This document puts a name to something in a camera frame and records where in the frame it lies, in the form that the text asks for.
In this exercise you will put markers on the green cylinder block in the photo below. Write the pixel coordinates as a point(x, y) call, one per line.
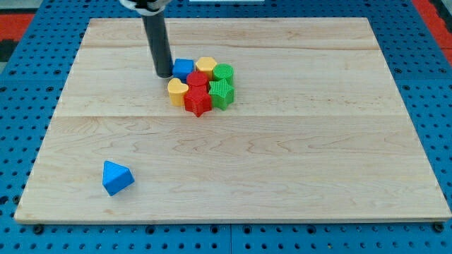
point(224, 71)

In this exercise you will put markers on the yellow hexagon block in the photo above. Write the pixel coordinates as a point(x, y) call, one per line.
point(206, 64)

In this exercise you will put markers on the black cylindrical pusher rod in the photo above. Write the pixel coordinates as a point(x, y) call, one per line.
point(156, 33)

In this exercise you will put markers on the green star block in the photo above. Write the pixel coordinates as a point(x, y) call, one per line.
point(221, 93)

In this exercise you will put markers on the blue cube block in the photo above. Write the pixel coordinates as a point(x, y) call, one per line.
point(182, 67)

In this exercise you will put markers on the red cylinder block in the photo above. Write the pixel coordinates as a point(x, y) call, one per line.
point(197, 79)

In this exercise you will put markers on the blue triangle block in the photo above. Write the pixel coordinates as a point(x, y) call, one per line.
point(116, 177)

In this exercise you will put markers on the wooden board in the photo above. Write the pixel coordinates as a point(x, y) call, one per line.
point(317, 132)

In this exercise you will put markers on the red star block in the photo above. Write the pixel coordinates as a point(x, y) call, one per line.
point(197, 100)

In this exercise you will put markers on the yellow heart block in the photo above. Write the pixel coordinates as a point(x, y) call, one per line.
point(176, 90)

